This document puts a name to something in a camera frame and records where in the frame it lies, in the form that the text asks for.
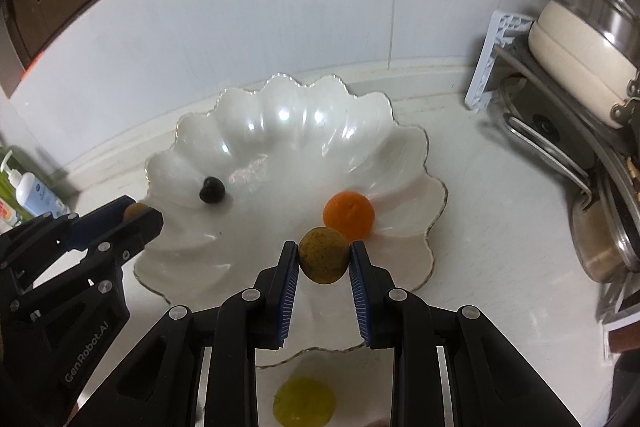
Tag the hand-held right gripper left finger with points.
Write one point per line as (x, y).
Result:
(287, 292)

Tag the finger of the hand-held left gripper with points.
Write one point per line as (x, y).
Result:
(135, 237)
(95, 219)

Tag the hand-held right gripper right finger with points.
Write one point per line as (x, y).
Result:
(359, 297)

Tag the yellow-brown longan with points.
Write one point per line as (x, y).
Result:
(136, 210)
(323, 256)

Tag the orange mandarin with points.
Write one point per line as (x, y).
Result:
(349, 214)

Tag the dark cherry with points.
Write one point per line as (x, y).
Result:
(212, 190)

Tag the white scalloped bowl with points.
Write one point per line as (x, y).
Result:
(280, 147)

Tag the white pump bottle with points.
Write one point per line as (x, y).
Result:
(37, 199)

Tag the green dish soap bottle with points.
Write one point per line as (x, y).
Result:
(9, 187)

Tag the yellow-green citrus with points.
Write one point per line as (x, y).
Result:
(303, 402)

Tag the white countertop shelf rack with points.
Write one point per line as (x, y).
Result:
(492, 57)

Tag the wooden bead trivet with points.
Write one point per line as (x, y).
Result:
(634, 177)

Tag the cream frying pan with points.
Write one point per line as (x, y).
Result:
(570, 52)

